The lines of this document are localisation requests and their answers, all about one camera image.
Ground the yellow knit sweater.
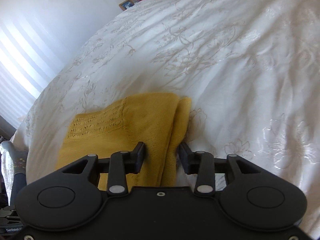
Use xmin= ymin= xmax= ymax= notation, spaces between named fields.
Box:
xmin=56 ymin=93 xmax=191 ymax=188

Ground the white floral bedspread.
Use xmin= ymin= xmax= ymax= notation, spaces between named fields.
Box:
xmin=12 ymin=0 xmax=319 ymax=238

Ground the wooden picture frame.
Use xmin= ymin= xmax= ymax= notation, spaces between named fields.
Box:
xmin=119 ymin=0 xmax=135 ymax=11

